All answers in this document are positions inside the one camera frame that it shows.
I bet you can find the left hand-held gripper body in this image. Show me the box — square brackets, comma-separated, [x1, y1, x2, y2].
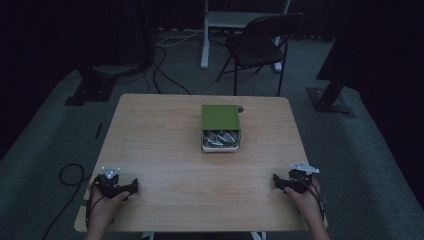
[93, 166, 134, 200]

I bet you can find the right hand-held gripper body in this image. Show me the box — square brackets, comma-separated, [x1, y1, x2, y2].
[282, 161, 320, 195]

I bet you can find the pile of silver packets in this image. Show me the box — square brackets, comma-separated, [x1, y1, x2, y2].
[203, 130, 240, 148]

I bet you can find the person's right hand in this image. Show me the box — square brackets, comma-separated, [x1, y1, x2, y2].
[283, 178, 323, 218]

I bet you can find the person's left hand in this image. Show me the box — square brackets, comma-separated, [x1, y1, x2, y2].
[87, 190, 131, 228]

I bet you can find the black stand base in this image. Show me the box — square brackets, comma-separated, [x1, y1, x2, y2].
[64, 64, 118, 107]
[306, 75, 355, 117]

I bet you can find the black folding chair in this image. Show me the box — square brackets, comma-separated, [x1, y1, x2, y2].
[215, 12, 306, 98]

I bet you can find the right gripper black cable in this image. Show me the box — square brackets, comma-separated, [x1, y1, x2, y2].
[299, 177, 326, 222]

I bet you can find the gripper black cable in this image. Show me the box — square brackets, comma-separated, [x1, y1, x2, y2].
[299, 177, 326, 222]
[85, 185, 98, 231]

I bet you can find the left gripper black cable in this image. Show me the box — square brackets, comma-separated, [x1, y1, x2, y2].
[85, 185, 98, 231]

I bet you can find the black looped floor cable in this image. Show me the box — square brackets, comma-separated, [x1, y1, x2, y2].
[40, 162, 92, 240]

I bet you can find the white floor cable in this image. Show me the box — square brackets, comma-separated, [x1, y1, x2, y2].
[155, 28, 205, 48]

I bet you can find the white metal desk frame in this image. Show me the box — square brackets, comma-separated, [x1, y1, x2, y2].
[199, 0, 292, 73]

